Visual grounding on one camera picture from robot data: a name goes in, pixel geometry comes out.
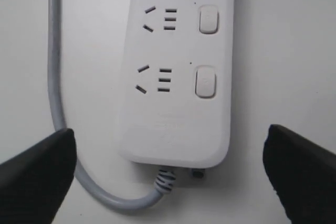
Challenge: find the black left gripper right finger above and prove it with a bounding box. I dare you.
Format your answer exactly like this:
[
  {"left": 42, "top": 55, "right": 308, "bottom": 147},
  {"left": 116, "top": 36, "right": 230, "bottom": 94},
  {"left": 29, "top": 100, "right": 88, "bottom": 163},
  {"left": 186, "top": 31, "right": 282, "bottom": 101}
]
[{"left": 262, "top": 124, "right": 335, "bottom": 223}]

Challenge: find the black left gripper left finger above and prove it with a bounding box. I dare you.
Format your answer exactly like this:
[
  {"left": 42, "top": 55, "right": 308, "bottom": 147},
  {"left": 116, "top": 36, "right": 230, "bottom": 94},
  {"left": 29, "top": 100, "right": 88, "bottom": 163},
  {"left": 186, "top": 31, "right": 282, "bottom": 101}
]
[{"left": 1, "top": 129, "right": 76, "bottom": 223}]

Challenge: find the white five-outlet power strip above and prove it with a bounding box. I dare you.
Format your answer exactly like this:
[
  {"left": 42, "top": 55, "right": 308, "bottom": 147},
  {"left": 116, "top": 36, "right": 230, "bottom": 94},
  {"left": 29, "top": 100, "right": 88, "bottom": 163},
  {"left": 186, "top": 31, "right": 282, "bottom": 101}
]
[{"left": 116, "top": 0, "right": 235, "bottom": 170}]

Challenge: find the grey power cable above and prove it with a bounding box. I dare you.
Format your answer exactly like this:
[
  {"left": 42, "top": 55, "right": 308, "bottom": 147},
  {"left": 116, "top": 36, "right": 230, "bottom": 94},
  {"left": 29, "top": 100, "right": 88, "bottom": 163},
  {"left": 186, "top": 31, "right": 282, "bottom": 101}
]
[{"left": 47, "top": 0, "right": 176, "bottom": 211}]

